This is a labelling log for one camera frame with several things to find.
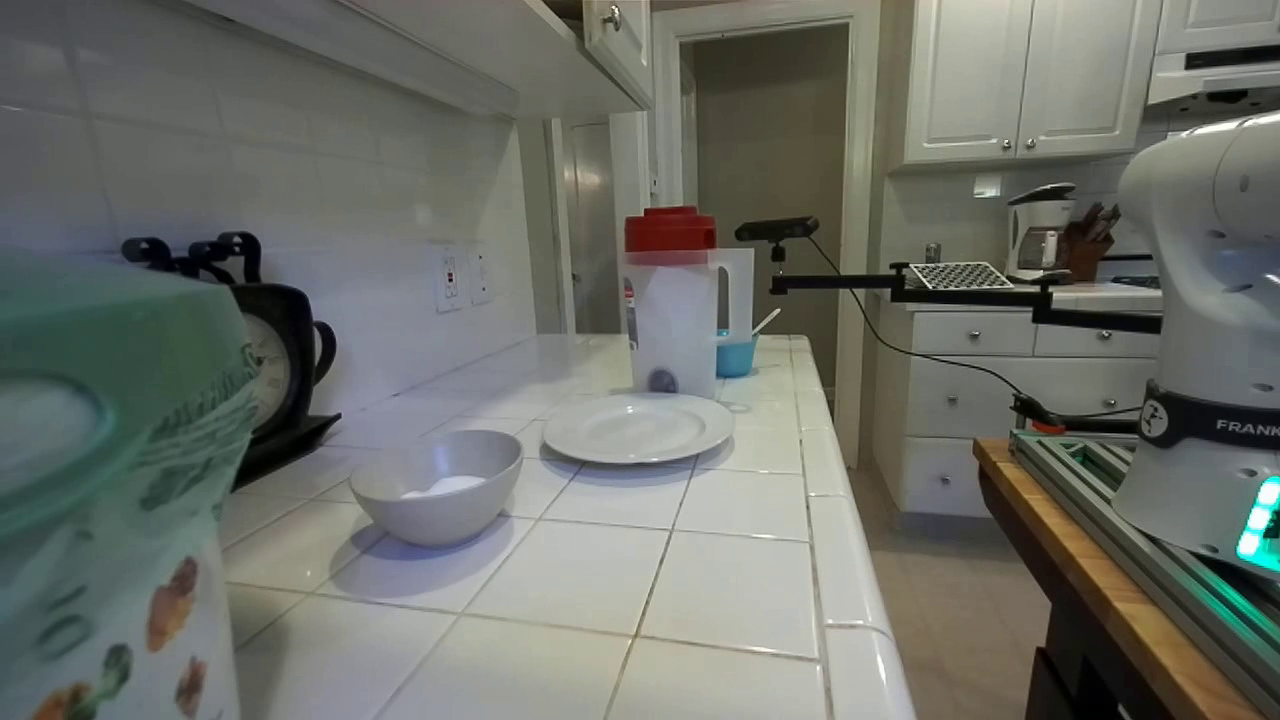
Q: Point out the silver cabinet door knob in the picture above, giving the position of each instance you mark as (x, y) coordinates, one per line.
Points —
(613, 18)

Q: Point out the white plate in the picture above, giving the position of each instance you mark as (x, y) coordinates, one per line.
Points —
(638, 430)

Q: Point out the printed container with green lid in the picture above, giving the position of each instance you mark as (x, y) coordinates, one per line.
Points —
(107, 507)

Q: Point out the white bowl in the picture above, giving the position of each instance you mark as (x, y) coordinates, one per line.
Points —
(437, 489)

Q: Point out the white spoon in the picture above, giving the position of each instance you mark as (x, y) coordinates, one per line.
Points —
(765, 324)

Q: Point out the white upper cabinet body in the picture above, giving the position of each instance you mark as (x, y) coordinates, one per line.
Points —
(453, 45)

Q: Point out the wooden table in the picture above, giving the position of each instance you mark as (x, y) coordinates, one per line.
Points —
(1106, 601)

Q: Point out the wooden knife block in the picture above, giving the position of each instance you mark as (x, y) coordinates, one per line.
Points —
(1087, 243)

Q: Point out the white range hood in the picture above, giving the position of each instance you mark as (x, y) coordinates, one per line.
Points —
(1220, 73)

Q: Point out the white drawer cabinet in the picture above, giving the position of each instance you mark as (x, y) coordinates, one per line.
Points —
(961, 401)

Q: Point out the small blue cup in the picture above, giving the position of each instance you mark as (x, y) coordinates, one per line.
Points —
(733, 356)

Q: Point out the clear pitcher with red lid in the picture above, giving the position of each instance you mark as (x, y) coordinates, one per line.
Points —
(669, 315)

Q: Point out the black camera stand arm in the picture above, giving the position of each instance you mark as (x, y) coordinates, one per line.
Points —
(852, 281)

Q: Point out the black camera on stand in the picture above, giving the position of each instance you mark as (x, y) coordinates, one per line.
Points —
(778, 230)

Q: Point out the aluminium frame rail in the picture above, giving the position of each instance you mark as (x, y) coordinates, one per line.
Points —
(1134, 532)

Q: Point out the white wall cabinet door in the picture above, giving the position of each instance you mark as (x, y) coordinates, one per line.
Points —
(1087, 73)
(966, 80)

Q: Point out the white coffee maker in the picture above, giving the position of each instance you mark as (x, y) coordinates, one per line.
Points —
(1039, 235)

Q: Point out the black mesh rack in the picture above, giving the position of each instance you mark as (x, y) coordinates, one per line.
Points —
(961, 273)

